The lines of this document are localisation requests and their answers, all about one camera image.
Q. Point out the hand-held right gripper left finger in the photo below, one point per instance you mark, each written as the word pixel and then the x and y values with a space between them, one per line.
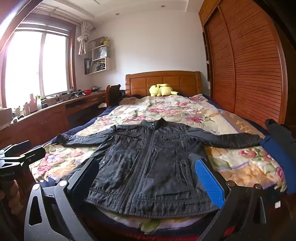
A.
pixel 90 168

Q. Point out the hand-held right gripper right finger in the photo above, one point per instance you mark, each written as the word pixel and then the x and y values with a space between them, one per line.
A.
pixel 209 183

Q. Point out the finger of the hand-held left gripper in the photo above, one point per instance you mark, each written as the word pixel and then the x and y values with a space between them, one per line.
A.
pixel 17 146
pixel 31 154

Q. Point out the black jacket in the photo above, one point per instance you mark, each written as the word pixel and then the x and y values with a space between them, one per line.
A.
pixel 150 162

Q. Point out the person's left hand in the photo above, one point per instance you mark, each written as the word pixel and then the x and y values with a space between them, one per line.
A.
pixel 15 192

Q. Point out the cardboard box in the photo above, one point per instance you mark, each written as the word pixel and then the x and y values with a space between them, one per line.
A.
pixel 5 118

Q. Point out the wooden desk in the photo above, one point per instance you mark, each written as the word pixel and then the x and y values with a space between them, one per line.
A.
pixel 46 120

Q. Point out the white bottle with green cap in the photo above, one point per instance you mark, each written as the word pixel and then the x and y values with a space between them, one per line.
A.
pixel 38 103

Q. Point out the blue cloth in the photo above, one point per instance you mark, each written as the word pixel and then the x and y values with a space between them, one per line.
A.
pixel 277 157

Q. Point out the red bowl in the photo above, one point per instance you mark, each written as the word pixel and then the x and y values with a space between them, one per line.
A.
pixel 87 92

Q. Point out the wooden chair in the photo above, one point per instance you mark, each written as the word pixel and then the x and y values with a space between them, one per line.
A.
pixel 113 95

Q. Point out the floral blanket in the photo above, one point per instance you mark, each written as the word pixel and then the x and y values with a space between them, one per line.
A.
pixel 175 111

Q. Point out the black clothing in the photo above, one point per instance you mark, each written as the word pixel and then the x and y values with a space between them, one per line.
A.
pixel 281 134

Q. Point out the window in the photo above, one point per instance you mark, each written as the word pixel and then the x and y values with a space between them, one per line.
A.
pixel 53 64

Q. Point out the black binders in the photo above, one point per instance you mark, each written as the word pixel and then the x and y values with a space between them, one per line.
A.
pixel 87 66

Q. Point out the yellow plush toy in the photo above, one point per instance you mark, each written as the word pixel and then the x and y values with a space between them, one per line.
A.
pixel 160 90

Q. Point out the wooden bed headboard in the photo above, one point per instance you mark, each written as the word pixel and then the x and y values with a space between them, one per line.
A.
pixel 161 78

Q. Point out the white paper bag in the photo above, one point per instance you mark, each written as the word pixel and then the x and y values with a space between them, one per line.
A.
pixel 101 52

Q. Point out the wooden slatted wardrobe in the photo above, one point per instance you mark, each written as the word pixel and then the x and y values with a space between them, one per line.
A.
pixel 249 69

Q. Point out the tied white curtain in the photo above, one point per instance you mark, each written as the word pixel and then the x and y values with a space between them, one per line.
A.
pixel 82 38

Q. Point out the white wall shelf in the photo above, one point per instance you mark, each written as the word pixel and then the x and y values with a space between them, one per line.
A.
pixel 108 62

